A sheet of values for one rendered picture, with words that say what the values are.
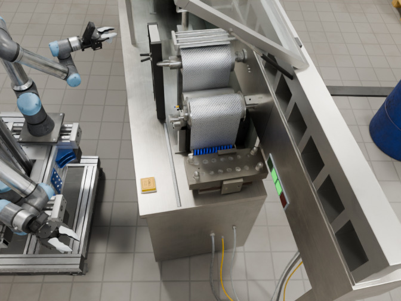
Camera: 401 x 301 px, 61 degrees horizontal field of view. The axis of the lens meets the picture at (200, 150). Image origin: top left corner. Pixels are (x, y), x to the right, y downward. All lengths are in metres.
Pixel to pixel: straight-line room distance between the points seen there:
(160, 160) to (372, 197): 1.15
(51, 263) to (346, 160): 1.94
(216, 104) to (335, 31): 3.14
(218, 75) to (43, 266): 1.61
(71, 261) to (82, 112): 1.47
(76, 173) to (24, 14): 2.47
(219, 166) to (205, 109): 0.31
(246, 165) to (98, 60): 2.48
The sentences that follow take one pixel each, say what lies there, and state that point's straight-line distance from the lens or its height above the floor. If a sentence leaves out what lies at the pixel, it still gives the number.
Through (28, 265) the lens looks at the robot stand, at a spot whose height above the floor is 0.21.
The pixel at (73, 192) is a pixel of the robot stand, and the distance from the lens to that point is 2.66.
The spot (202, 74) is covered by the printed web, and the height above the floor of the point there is 1.31.
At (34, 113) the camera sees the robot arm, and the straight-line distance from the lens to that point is 2.09.
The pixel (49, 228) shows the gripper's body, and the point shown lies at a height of 1.24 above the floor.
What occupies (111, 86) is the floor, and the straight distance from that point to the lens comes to 3.54.
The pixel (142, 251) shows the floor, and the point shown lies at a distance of 2.61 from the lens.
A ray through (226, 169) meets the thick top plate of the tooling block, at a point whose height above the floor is 1.03.
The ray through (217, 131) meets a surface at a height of 1.16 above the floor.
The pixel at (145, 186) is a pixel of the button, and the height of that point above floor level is 0.92.
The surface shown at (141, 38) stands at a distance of 2.52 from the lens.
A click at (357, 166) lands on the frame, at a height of 1.65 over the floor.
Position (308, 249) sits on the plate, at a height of 1.24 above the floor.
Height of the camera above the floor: 2.47
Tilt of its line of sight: 56 degrees down
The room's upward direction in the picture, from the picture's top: 5 degrees clockwise
